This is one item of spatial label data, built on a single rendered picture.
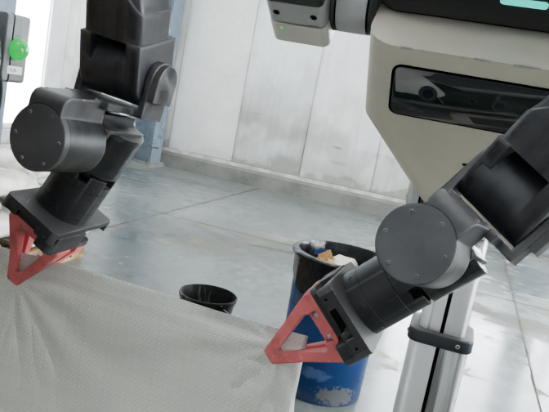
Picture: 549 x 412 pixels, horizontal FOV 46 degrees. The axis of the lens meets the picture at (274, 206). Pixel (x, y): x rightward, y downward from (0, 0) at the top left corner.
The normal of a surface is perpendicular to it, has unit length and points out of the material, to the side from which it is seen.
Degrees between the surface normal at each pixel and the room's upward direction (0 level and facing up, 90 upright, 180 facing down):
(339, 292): 45
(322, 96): 90
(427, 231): 77
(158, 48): 97
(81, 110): 98
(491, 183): 91
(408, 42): 40
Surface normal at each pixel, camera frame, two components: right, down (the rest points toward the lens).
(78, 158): 0.73, 0.64
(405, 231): -0.44, -0.16
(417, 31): -0.05, -0.67
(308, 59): -0.29, 0.11
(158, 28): 0.91, 0.33
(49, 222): 0.59, -0.77
